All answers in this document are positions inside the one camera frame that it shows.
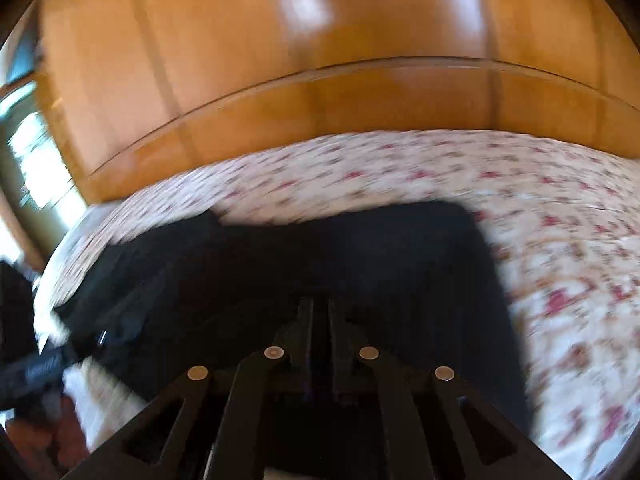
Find window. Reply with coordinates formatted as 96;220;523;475
0;30;88;266

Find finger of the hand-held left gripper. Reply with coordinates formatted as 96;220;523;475
52;327;110;363

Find black pants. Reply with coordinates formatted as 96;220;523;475
52;201;533;476

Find floral bedspread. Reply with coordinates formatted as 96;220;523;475
32;130;640;476

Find wooden wardrobe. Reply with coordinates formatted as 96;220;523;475
30;0;640;206

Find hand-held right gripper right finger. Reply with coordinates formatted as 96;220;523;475
327;297;576;480

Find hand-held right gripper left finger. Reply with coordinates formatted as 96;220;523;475
60;297;316;480

